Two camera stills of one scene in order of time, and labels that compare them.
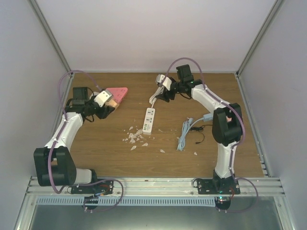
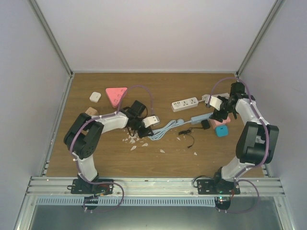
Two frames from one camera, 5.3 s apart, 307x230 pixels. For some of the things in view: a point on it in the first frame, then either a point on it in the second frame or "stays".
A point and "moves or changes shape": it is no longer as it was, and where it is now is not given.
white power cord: x=153 y=98 moves or changes shape
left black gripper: x=104 y=112 to x=143 y=133
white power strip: x=148 y=121 to x=184 y=104
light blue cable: x=186 y=125 to x=159 y=132
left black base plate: x=100 y=188 stays
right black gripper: x=166 y=96 to x=217 y=116
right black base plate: x=216 y=186 stays
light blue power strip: x=207 y=117 moves or changes shape
